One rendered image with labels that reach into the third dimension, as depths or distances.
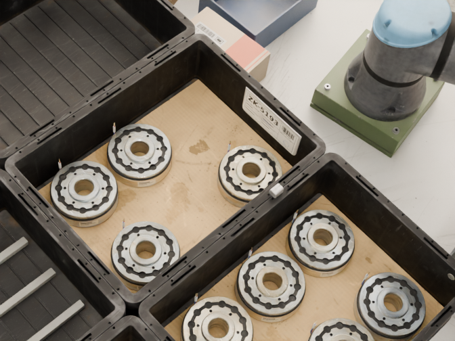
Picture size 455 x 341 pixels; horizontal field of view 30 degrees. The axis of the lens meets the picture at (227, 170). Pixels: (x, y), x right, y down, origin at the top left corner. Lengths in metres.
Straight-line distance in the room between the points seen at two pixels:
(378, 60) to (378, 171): 0.22
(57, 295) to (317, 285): 0.39
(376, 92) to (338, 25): 0.28
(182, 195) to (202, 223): 0.06
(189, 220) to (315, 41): 0.56
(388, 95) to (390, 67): 0.07
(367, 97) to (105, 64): 0.47
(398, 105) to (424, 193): 0.17
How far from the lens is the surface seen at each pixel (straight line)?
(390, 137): 1.57
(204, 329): 1.23
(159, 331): 1.16
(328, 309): 1.31
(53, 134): 1.30
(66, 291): 1.29
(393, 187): 1.58
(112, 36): 1.54
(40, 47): 1.53
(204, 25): 1.63
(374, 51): 1.49
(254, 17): 1.75
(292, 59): 1.70
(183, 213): 1.34
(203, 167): 1.39
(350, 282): 1.33
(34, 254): 1.32
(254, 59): 1.59
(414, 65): 1.47
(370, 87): 1.54
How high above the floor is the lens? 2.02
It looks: 59 degrees down
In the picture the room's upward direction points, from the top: 11 degrees clockwise
